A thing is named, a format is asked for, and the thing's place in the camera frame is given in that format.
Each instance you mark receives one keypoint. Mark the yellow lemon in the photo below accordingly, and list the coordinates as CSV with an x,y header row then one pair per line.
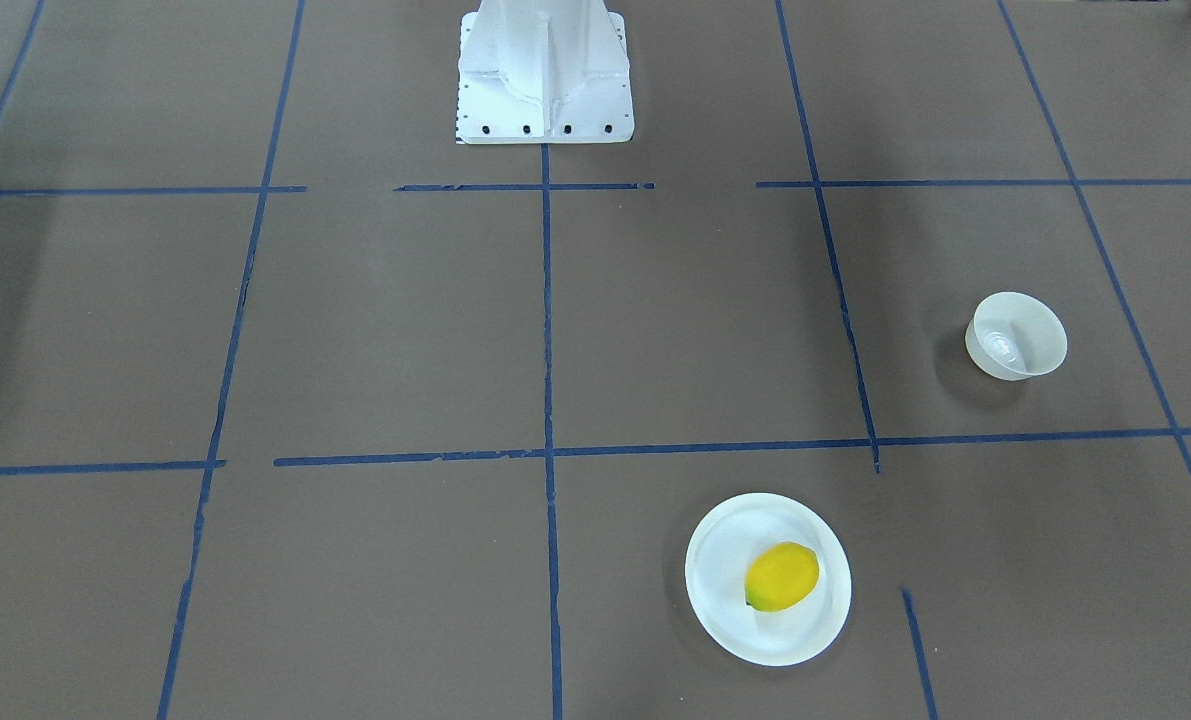
x,y
781,576

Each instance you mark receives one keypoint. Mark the white plastic bowl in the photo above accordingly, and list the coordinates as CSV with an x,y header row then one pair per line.
x,y
1013,337

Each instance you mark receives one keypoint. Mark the white round plate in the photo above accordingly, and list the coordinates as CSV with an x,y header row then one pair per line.
x,y
727,542

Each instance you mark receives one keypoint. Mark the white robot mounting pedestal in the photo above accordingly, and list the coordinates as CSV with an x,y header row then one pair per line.
x,y
543,72

